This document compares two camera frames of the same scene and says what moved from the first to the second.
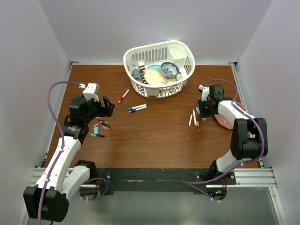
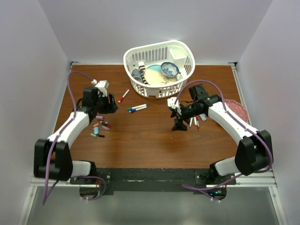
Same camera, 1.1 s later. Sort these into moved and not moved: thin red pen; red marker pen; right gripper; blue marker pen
Moved: right gripper
Not moved: thin red pen; blue marker pen; red marker pen
